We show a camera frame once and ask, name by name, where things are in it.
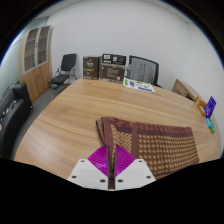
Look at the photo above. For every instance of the tall brown cardboard box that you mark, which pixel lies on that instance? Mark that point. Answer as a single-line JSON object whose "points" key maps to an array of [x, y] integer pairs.
{"points": [[90, 68]]}

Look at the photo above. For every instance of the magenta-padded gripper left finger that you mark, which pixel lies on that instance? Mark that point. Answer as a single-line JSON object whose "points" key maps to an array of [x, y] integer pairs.
{"points": [[96, 166]]}

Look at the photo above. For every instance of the brown patterned towel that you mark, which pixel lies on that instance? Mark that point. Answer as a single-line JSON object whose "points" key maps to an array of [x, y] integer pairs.
{"points": [[163, 146]]}

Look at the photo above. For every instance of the black leather sofa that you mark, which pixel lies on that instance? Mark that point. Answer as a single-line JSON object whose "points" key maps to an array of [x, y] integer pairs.
{"points": [[11, 116]]}

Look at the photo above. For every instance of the wide dark cardboard box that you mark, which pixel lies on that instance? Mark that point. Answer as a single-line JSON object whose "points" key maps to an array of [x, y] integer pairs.
{"points": [[112, 71]]}

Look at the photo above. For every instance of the black visitor chair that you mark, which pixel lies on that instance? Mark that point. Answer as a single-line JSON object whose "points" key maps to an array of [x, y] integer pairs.
{"points": [[68, 62]]}

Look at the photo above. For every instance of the tall wooden glass-door cabinet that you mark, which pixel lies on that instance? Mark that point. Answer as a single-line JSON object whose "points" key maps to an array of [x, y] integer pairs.
{"points": [[35, 66]]}

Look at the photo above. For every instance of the small blue box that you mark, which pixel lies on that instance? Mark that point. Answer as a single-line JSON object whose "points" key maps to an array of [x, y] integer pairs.
{"points": [[208, 122]]}

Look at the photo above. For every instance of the black mesh office chair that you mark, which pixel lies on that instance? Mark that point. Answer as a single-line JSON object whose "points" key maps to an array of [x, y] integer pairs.
{"points": [[155, 68]]}

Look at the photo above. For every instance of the small green box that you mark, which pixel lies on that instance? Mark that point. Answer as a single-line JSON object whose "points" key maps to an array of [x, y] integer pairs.
{"points": [[212, 127]]}

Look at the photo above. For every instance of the white printed paper sheet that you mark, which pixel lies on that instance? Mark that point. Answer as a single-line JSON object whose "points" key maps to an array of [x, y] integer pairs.
{"points": [[138, 85]]}

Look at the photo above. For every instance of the purple sign card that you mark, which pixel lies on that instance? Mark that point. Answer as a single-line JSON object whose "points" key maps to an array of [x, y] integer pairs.
{"points": [[210, 106]]}

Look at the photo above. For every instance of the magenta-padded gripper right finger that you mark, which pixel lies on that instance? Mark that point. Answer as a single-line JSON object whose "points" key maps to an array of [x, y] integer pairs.
{"points": [[128, 168]]}

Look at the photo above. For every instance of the low wooden sideboard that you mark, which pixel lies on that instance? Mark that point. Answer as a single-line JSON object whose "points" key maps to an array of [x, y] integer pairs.
{"points": [[185, 88]]}

